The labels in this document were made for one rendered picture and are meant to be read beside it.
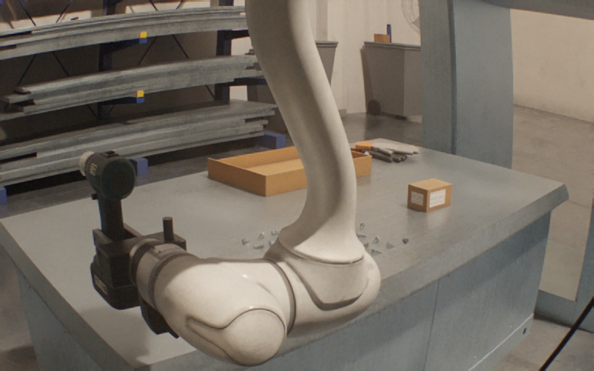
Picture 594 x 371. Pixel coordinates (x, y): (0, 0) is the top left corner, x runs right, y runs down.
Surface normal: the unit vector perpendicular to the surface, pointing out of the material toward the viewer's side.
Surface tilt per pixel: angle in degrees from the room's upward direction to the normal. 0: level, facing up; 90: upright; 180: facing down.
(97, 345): 67
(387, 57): 94
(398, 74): 94
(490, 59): 90
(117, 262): 90
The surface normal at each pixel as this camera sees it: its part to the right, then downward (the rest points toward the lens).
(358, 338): 0.69, 0.20
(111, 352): -0.66, -0.21
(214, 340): -0.52, 0.15
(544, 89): -0.76, 0.17
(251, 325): 0.53, -0.07
